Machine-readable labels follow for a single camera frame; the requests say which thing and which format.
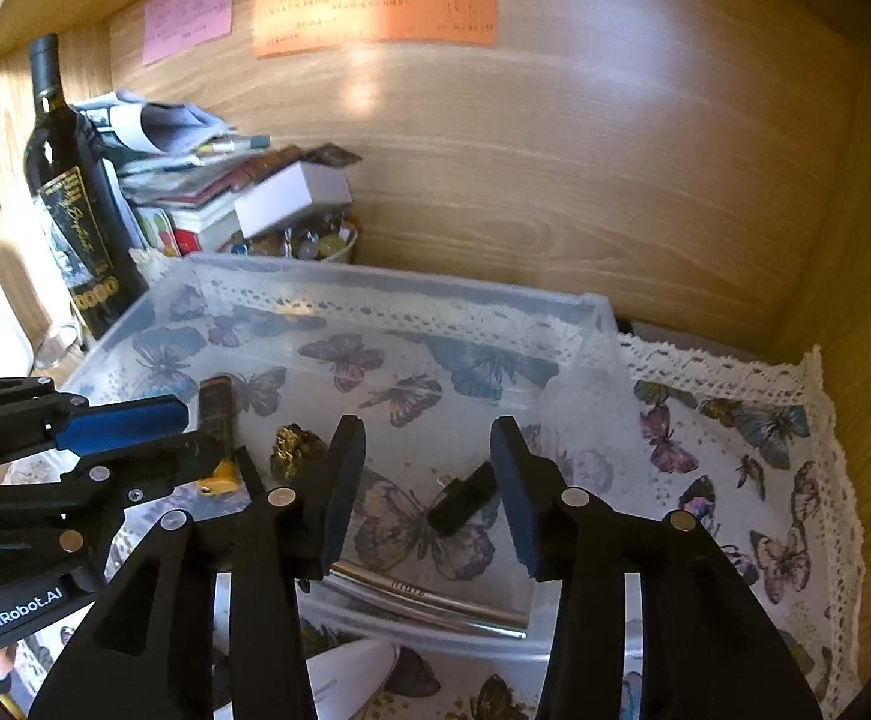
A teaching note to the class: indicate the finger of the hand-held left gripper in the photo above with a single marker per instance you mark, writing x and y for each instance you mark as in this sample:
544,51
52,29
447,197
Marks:
124,421
157,461

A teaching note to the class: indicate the clear drinking glass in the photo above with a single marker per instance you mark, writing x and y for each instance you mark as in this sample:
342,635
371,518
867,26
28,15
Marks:
56,349

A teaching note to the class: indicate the stack of books and papers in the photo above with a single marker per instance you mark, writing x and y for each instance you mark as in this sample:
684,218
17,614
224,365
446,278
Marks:
180,180

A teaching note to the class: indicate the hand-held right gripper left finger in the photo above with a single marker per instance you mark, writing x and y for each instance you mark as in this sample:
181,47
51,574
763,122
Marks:
339,499

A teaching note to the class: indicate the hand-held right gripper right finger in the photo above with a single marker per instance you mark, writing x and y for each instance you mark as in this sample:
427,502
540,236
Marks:
518,510

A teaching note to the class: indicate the black plug adapter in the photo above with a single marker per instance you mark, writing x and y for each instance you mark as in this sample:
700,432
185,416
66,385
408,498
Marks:
461,501

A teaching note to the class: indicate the white cardboard box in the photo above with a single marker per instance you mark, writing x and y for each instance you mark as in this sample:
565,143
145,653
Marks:
292,199

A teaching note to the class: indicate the gold crumpled trinket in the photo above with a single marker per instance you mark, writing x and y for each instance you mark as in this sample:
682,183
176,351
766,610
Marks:
294,451

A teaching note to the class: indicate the small yellow object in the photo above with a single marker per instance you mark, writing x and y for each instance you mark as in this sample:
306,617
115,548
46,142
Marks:
219,478

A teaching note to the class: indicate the butterfly print lace tablecloth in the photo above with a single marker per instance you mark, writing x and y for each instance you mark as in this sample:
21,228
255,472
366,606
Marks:
743,480

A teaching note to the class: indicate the white paper cone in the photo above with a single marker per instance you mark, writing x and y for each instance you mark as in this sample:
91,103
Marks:
349,679

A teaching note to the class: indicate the silver metal tube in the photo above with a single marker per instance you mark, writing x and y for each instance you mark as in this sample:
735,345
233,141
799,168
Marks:
435,604

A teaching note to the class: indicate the pink paper note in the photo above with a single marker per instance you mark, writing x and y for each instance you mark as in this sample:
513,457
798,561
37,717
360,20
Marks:
187,11

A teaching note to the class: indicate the orange paper note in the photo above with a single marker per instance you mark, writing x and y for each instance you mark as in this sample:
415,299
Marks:
375,15

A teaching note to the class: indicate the bowl of colourful stones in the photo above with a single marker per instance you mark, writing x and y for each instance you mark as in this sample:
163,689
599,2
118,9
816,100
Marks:
308,244

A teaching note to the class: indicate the clear plastic storage box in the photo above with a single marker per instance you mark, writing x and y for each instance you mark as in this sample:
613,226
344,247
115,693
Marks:
405,330

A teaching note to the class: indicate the black rectangular lighter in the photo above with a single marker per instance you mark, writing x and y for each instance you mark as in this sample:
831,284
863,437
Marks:
217,409

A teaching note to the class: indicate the dark wine bottle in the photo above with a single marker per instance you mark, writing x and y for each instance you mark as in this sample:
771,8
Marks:
79,210

